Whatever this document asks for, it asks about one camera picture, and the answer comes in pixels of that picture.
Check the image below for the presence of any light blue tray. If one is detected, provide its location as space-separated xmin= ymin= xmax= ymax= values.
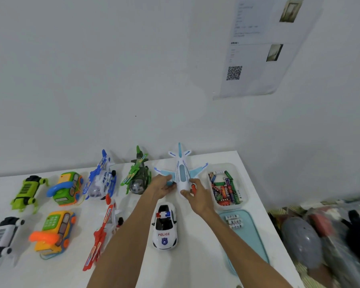
xmin=218 ymin=209 xmax=270 ymax=276

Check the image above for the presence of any green toy robot dog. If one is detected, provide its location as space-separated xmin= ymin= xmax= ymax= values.
xmin=10 ymin=175 xmax=49 ymax=214

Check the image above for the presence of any person's right forearm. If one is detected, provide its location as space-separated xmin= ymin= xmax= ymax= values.
xmin=197 ymin=206 xmax=293 ymax=288

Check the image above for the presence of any person's left forearm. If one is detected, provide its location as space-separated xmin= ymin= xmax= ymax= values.
xmin=87 ymin=188 xmax=164 ymax=288

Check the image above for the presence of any red white toy helicopter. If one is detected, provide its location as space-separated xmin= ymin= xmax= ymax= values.
xmin=83 ymin=195 xmax=124 ymax=272

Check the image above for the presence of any yellow toy phone orange handset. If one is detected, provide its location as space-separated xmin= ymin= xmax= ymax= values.
xmin=29 ymin=210 xmax=77 ymax=261

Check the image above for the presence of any pile of colourful batteries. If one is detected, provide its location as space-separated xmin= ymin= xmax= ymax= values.
xmin=208 ymin=170 xmax=243 ymax=206

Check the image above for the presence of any green camouflage toy helicopter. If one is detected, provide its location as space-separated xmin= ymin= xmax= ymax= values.
xmin=121 ymin=145 xmax=152 ymax=195

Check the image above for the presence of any person's left hand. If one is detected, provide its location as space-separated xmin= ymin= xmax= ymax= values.
xmin=149 ymin=174 xmax=177 ymax=199

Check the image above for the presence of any person's right hand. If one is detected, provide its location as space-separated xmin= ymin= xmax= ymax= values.
xmin=180 ymin=178 xmax=218 ymax=216

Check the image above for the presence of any green toy phone blue handset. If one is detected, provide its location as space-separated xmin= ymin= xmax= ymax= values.
xmin=46 ymin=172 xmax=84 ymax=207

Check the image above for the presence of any blue white toy helicopter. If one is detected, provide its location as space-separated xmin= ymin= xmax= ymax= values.
xmin=82 ymin=149 xmax=117 ymax=200

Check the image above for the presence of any clear plastic box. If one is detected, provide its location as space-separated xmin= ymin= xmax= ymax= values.
xmin=206 ymin=163 xmax=249 ymax=211

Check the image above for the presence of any printed paper sheet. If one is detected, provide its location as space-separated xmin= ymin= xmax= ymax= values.
xmin=213 ymin=0 xmax=325 ymax=100

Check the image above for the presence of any white toy robot dog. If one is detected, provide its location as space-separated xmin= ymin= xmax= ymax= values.
xmin=0 ymin=217 xmax=26 ymax=269

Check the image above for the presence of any black bag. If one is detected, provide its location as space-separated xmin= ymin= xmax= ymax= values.
xmin=340 ymin=209 xmax=360 ymax=259

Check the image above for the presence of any white blue toy airplane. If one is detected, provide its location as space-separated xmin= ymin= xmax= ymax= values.
xmin=154 ymin=143 xmax=209 ymax=198

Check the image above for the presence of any grey helmet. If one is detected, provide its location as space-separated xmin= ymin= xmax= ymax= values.
xmin=280 ymin=216 xmax=323 ymax=269

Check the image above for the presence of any white police toy car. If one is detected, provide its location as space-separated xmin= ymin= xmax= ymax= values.
xmin=151 ymin=202 xmax=178 ymax=250

